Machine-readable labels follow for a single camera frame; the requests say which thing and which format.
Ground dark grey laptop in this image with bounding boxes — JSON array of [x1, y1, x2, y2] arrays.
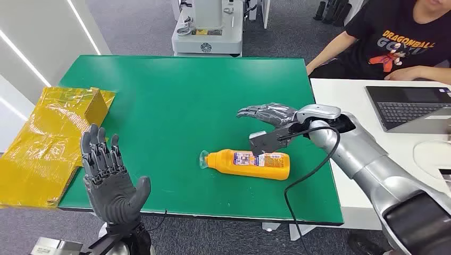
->
[[365, 85, 451, 135]]

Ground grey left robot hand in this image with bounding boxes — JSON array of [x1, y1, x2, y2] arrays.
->
[[80, 124, 152, 226]]

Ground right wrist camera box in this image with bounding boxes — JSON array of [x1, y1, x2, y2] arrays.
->
[[249, 124, 300, 157]]

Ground black chair legs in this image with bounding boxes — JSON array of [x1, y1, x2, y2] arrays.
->
[[313, 0, 353, 28]]

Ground orange plastic bottle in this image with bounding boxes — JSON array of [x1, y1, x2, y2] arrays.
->
[[199, 149, 291, 181]]

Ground person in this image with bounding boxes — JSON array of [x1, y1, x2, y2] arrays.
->
[[305, 0, 451, 85]]

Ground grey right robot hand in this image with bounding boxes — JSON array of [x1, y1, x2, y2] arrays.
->
[[237, 103, 300, 128]]

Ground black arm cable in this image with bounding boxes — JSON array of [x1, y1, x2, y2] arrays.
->
[[277, 126, 342, 255]]

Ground yellow taped cardboard box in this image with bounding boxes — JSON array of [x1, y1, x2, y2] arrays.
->
[[0, 86, 117, 209]]

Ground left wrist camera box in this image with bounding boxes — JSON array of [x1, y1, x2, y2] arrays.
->
[[31, 237, 85, 255]]

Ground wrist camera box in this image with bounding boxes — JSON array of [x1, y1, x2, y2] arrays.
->
[[249, 124, 300, 157], [31, 237, 85, 255]]

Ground black shoe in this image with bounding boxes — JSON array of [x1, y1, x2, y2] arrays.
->
[[347, 232, 388, 255]]

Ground person's left hand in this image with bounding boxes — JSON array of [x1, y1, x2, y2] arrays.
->
[[384, 65, 423, 82]]

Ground thin white cable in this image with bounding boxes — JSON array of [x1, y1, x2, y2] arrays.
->
[[412, 139, 451, 180]]

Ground dark flat device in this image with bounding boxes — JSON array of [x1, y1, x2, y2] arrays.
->
[[438, 168, 451, 192]]

